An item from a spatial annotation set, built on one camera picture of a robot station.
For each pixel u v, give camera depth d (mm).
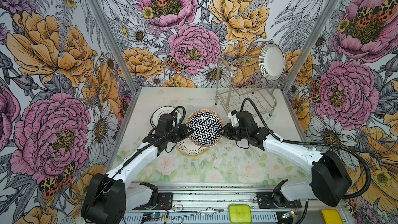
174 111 762
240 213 701
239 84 1226
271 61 894
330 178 421
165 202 734
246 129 639
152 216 710
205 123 849
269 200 748
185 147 916
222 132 810
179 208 735
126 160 479
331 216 704
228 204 747
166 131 637
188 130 813
